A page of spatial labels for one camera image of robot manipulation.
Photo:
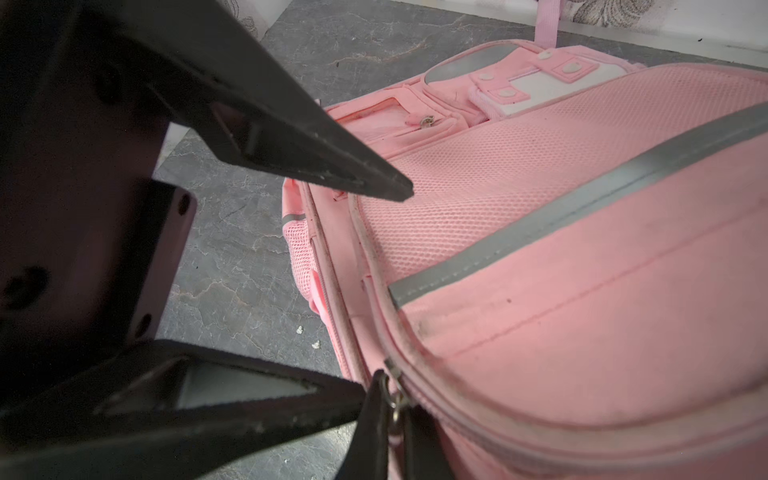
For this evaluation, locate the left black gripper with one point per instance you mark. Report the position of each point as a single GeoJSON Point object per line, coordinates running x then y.
{"type": "Point", "coordinates": [90, 241]}

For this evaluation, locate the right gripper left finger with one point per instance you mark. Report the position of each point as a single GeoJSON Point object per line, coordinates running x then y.
{"type": "Point", "coordinates": [368, 455]}

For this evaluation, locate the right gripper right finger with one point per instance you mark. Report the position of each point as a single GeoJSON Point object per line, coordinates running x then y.
{"type": "Point", "coordinates": [424, 458]}

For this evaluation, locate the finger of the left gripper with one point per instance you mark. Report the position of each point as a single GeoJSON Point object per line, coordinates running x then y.
{"type": "Point", "coordinates": [215, 78]}
{"type": "Point", "coordinates": [169, 410]}

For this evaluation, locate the pink backpack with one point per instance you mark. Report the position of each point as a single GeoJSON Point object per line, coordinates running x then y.
{"type": "Point", "coordinates": [577, 288]}

